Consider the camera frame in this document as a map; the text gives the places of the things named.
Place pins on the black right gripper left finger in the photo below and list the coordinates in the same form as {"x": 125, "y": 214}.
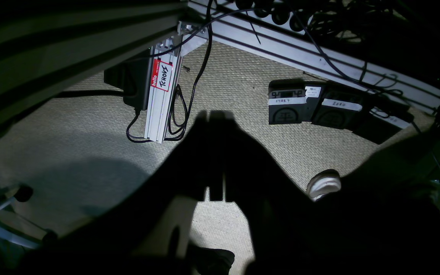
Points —
{"x": 147, "y": 233}

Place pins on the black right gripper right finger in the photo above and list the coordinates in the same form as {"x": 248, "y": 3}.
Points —
{"x": 290, "y": 233}

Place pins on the black office chair base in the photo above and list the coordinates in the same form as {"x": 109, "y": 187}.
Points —
{"x": 16, "y": 228}

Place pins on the foot pedal labelled start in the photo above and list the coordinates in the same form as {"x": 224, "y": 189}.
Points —
{"x": 293, "y": 101}

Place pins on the foot pedal labelled zero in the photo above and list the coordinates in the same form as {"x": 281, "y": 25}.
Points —
{"x": 339, "y": 106}

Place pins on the black power adapter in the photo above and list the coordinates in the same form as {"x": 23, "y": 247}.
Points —
{"x": 133, "y": 77}

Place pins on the aluminium frame leg with label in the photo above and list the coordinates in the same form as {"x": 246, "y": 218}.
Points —
{"x": 164, "y": 75}

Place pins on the aluminium frame rail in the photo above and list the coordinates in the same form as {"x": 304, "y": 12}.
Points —
{"x": 242, "y": 30}

